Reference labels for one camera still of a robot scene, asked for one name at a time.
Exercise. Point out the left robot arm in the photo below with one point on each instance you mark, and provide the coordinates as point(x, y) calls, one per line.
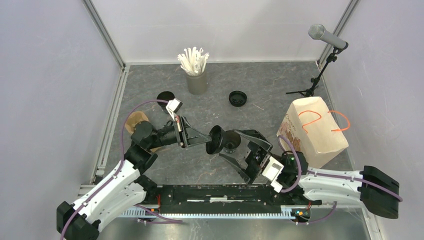
point(125, 186)

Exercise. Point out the grey microphone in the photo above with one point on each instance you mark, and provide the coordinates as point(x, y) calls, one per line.
point(319, 32)

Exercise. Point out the black coffee cup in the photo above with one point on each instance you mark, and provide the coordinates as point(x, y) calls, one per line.
point(232, 141)

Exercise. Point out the brown cardboard cup carrier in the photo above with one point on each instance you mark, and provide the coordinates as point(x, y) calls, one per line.
point(133, 119)

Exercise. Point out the brown paper takeout bag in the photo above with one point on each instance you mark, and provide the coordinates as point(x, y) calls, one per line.
point(315, 130)

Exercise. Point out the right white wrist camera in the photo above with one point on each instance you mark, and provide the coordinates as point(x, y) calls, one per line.
point(271, 169)

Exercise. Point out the black microphone stand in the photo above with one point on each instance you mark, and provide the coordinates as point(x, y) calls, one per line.
point(309, 92)

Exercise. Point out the white wrapped straws bundle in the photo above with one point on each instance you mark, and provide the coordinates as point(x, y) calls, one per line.
point(193, 61)

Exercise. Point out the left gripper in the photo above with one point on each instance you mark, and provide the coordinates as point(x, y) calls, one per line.
point(183, 130)

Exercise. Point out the grey straw holder cup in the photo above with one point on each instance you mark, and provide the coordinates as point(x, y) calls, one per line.
point(197, 85)

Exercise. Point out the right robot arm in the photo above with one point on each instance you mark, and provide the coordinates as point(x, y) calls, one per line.
point(290, 175)

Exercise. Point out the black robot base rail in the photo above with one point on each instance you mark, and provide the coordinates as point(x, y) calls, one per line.
point(223, 199)

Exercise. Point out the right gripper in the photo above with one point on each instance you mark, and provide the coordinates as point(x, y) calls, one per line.
point(257, 158)

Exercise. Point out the black cup lid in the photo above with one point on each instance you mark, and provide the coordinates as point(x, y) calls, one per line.
point(217, 140)
point(237, 98)

